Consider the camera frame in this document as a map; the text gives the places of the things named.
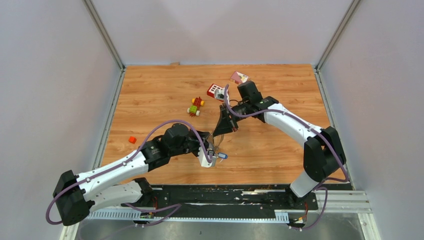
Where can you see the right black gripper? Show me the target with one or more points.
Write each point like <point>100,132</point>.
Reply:
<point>225,124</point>

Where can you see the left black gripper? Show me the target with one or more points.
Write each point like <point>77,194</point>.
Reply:
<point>203,136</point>

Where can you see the large clear keyring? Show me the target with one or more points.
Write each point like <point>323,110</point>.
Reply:
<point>216,141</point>

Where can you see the bunch of coloured keys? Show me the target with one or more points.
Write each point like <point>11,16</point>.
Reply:
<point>221,156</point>

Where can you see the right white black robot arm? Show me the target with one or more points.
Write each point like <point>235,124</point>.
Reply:
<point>323,153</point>

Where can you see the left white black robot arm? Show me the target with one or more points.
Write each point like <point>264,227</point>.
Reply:
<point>77,195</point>

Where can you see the colourful toy brick car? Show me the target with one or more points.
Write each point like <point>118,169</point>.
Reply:
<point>194,109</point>

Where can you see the red window toy brick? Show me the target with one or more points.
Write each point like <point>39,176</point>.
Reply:
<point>214,88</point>

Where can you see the pink picture toy block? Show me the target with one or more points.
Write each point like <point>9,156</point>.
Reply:
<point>239,78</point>

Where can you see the small orange cube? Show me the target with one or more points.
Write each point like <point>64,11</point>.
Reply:
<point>132,139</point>

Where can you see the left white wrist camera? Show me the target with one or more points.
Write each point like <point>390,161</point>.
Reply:
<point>207,158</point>

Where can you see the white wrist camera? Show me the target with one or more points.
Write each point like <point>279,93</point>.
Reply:
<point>207,158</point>
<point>219,96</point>

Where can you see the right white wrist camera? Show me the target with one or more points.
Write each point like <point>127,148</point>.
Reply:
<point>219,96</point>

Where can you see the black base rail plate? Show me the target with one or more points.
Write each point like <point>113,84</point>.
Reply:
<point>236,204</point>

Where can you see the left aluminium frame post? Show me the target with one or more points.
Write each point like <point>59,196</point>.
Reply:
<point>97,20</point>

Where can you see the aluminium frame post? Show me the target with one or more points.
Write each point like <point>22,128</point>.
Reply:
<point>352,8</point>
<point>97,20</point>

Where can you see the right aluminium frame post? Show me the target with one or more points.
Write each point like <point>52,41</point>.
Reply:
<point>352,8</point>

